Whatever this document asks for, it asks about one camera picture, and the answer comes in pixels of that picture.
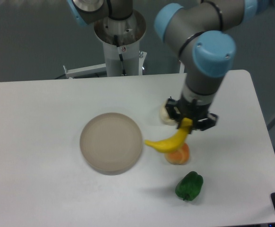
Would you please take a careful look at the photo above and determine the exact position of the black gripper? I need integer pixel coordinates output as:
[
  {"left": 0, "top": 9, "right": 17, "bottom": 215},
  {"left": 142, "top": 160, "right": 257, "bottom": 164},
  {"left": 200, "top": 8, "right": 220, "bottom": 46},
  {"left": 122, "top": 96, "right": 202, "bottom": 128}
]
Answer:
[{"left": 165, "top": 98, "right": 219, "bottom": 134}]

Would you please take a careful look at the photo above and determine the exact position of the white metal bracket left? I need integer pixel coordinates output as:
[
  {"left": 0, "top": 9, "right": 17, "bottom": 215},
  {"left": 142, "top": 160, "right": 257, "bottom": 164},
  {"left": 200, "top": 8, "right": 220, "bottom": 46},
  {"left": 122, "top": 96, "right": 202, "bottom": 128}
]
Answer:
[{"left": 63, "top": 63, "right": 106, "bottom": 79}]

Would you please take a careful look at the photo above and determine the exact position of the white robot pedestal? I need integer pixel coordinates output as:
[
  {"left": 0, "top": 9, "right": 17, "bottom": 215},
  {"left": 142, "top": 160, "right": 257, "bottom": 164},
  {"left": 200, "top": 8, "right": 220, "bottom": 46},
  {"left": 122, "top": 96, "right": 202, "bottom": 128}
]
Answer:
[{"left": 94, "top": 10, "right": 146, "bottom": 77}]

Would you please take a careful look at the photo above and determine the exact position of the white pear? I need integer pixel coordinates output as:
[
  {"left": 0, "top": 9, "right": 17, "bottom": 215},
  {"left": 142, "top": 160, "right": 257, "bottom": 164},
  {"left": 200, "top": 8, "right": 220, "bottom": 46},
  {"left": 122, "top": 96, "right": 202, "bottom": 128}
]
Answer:
[{"left": 159, "top": 104, "right": 177, "bottom": 126}]

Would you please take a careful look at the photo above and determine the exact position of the orange bread roll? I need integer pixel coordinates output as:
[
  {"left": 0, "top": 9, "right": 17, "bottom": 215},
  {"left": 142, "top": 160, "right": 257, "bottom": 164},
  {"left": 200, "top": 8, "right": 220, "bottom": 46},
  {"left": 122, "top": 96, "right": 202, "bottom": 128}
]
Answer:
[{"left": 164, "top": 143, "right": 190, "bottom": 165}]

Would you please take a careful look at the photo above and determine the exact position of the white metal bracket right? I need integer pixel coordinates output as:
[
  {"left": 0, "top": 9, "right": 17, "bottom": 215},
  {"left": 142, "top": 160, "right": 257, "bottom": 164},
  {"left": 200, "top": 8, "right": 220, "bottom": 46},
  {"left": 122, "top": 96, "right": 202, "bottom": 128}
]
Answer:
[{"left": 179, "top": 61, "right": 185, "bottom": 73}]

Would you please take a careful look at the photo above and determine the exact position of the beige round plate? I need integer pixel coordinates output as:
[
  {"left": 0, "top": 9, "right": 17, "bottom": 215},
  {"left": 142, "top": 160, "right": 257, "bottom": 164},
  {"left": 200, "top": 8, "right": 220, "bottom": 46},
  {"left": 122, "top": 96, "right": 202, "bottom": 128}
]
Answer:
[{"left": 80, "top": 113, "right": 143, "bottom": 175}]

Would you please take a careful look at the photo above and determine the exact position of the yellow banana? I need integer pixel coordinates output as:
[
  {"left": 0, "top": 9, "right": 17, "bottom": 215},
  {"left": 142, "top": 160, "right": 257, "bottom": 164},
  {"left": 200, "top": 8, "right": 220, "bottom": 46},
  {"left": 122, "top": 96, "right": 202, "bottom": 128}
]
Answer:
[{"left": 144, "top": 118, "right": 193, "bottom": 154}]

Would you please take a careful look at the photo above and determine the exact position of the white metal bracket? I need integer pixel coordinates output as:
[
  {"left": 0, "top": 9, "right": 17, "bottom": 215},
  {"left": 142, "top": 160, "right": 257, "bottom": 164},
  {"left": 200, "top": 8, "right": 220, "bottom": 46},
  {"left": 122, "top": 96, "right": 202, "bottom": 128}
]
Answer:
[
  {"left": 179, "top": 61, "right": 185, "bottom": 73},
  {"left": 63, "top": 63, "right": 106, "bottom": 79}
]

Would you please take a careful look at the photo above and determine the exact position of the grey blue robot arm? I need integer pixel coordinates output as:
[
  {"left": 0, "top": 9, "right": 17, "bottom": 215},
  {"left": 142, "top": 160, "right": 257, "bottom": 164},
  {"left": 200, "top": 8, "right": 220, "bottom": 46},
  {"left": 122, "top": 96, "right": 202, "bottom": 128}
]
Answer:
[{"left": 68, "top": 0, "right": 268, "bottom": 131}]

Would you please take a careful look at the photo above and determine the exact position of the green bell pepper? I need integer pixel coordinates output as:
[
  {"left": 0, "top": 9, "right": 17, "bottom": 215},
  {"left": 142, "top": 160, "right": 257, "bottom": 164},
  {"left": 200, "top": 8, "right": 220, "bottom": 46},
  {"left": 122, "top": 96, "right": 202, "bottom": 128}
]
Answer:
[{"left": 175, "top": 171, "right": 204, "bottom": 201}]

